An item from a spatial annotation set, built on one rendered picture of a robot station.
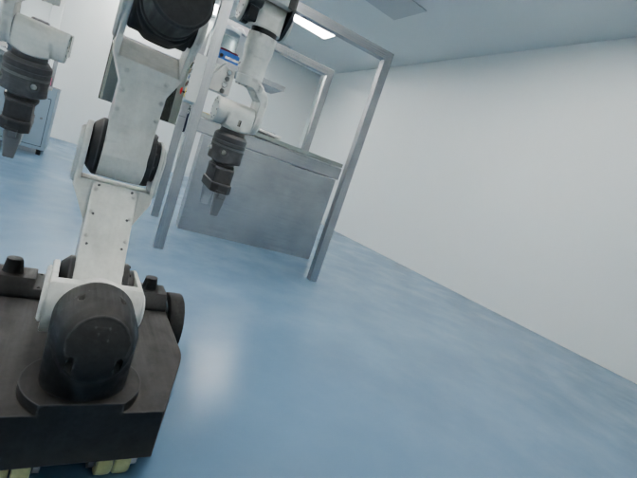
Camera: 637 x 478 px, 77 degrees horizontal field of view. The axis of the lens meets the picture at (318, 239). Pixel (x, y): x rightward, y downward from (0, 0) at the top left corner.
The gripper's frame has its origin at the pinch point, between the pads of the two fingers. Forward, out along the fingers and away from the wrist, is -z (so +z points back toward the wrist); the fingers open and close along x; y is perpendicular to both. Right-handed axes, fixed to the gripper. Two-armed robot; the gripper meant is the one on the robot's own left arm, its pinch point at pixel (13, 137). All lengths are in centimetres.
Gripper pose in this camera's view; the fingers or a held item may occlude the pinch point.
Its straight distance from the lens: 117.9
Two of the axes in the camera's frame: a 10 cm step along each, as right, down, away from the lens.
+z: 4.1, -8.6, -3.0
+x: -4.4, -4.7, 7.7
